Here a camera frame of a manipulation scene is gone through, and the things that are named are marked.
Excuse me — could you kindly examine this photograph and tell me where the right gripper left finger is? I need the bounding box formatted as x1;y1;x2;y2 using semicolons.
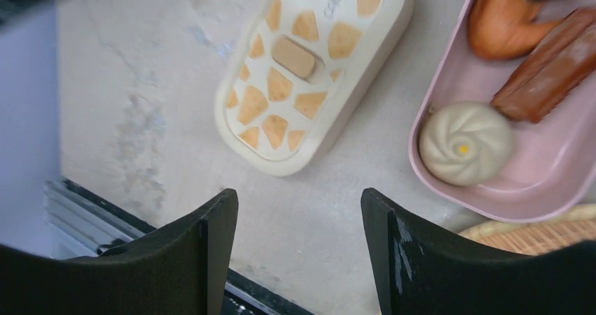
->
1;188;238;314

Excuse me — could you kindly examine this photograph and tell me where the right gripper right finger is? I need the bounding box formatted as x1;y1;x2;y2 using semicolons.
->
361;188;595;314

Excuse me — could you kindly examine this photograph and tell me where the woven bamboo basket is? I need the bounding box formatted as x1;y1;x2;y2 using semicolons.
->
459;203;595;255

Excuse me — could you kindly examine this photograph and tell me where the beige steamed bun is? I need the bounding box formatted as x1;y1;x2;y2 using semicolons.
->
418;101;516;186

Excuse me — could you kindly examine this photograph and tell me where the pink lunch box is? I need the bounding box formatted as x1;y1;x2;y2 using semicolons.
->
408;0;595;223

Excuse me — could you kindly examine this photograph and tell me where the beige lunch box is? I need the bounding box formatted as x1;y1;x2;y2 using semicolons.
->
214;0;415;178

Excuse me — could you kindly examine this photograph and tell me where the beige lunch box lid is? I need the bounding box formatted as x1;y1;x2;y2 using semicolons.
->
214;0;410;165

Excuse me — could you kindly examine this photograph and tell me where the dark red sausage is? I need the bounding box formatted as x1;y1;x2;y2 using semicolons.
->
491;8;595;124

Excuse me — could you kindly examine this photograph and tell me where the orange fried chicken piece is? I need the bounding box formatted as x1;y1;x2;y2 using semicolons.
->
467;0;562;60

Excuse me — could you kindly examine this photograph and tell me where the black table front frame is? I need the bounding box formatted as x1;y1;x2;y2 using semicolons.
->
61;179;307;314

